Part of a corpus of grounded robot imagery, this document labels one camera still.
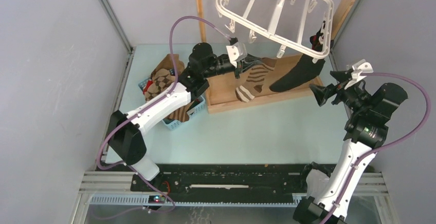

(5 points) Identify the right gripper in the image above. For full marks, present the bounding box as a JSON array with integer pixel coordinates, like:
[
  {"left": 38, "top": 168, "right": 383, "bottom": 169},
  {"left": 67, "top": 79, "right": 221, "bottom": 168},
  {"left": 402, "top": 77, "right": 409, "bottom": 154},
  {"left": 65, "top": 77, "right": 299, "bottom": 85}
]
[{"left": 310, "top": 70, "right": 371, "bottom": 113}]

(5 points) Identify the white plastic clip hanger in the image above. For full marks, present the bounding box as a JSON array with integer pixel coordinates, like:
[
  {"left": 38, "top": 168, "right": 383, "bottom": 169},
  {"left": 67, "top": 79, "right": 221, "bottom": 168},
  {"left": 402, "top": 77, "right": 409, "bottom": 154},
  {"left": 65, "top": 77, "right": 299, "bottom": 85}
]
[{"left": 215, "top": 0, "right": 334, "bottom": 63}]

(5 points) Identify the black sock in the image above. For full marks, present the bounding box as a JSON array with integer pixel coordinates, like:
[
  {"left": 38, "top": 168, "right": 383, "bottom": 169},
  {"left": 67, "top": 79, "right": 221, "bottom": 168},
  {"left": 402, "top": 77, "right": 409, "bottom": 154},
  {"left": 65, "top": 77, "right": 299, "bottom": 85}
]
[{"left": 269, "top": 54, "right": 325, "bottom": 92}]

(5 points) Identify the brown argyle sock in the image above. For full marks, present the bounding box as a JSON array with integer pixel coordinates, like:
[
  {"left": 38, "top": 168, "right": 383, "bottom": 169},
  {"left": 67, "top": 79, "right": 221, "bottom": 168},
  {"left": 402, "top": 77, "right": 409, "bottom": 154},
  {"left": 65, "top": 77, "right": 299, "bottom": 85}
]
[{"left": 143, "top": 69, "right": 175, "bottom": 102}]

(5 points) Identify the wooden hanger rack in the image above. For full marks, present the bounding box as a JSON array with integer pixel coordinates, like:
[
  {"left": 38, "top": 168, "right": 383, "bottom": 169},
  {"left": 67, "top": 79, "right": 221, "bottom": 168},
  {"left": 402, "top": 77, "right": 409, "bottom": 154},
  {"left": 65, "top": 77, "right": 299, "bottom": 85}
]
[{"left": 195, "top": 0, "right": 357, "bottom": 114}]

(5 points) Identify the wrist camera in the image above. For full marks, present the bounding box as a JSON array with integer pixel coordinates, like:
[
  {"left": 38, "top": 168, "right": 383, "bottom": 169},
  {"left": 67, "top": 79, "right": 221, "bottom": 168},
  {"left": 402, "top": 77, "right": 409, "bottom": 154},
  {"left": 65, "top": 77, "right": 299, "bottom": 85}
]
[
  {"left": 226, "top": 38, "right": 247, "bottom": 68},
  {"left": 344, "top": 59, "right": 374, "bottom": 89}
]

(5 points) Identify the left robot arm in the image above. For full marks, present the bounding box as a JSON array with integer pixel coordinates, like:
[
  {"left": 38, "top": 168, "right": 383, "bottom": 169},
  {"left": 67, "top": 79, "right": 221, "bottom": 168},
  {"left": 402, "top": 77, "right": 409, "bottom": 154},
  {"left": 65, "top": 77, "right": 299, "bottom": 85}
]
[{"left": 105, "top": 40, "right": 262, "bottom": 191}]

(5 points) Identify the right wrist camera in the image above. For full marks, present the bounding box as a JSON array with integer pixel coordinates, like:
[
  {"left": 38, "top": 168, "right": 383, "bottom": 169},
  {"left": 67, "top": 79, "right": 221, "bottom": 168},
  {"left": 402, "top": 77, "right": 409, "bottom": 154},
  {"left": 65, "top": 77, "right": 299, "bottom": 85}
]
[{"left": 344, "top": 59, "right": 374, "bottom": 89}]

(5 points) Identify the brown striped sock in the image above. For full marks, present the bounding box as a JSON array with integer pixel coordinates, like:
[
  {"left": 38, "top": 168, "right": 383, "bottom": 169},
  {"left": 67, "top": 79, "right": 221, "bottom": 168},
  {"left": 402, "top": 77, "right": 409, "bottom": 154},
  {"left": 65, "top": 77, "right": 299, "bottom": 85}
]
[
  {"left": 235, "top": 58, "right": 277, "bottom": 103},
  {"left": 166, "top": 97, "right": 203, "bottom": 123}
]

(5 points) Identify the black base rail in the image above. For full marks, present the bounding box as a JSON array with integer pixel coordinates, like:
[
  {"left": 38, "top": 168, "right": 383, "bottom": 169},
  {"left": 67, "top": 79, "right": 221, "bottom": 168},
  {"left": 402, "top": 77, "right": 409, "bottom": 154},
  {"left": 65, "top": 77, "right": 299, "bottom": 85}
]
[{"left": 130, "top": 163, "right": 334, "bottom": 204}]

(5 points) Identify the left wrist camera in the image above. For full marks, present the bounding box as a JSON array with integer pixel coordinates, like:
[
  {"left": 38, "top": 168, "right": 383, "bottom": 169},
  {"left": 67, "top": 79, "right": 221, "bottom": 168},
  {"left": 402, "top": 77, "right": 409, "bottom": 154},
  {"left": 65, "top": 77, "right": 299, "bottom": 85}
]
[{"left": 226, "top": 38, "right": 247, "bottom": 68}]

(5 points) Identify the red yellow argyle sock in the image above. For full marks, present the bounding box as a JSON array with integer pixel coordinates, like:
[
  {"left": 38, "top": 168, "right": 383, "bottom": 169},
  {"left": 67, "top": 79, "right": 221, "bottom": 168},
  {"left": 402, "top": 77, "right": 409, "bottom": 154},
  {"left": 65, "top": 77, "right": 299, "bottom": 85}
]
[{"left": 310, "top": 21, "right": 326, "bottom": 52}]

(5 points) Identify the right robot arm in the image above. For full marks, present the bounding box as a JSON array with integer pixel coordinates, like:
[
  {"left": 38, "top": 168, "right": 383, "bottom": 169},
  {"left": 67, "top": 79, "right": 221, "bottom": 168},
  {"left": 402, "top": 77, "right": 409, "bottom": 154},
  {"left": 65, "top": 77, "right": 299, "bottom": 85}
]
[{"left": 293, "top": 70, "right": 408, "bottom": 223}]

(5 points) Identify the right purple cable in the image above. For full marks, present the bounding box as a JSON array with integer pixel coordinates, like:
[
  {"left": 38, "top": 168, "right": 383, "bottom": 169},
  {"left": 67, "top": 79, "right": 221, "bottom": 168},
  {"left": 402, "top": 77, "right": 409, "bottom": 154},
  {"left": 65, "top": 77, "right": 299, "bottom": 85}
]
[{"left": 318, "top": 72, "right": 432, "bottom": 224}]

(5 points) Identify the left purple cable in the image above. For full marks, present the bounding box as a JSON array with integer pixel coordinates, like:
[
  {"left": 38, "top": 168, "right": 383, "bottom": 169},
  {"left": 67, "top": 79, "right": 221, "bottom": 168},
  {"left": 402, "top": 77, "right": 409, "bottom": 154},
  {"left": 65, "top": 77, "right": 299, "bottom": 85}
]
[{"left": 96, "top": 15, "right": 232, "bottom": 215}]

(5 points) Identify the plain brown sock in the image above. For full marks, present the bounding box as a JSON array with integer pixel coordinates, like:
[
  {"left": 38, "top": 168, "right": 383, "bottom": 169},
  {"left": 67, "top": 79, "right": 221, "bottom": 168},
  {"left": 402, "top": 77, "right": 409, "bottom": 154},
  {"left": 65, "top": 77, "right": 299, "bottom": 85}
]
[{"left": 151, "top": 54, "right": 185, "bottom": 77}]

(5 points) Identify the purple cable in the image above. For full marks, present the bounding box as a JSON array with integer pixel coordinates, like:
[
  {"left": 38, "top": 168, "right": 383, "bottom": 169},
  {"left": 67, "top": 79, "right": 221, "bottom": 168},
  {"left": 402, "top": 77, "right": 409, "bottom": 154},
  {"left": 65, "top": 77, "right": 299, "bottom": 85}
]
[
  {"left": 318, "top": 72, "right": 432, "bottom": 224},
  {"left": 96, "top": 15, "right": 232, "bottom": 215}
]

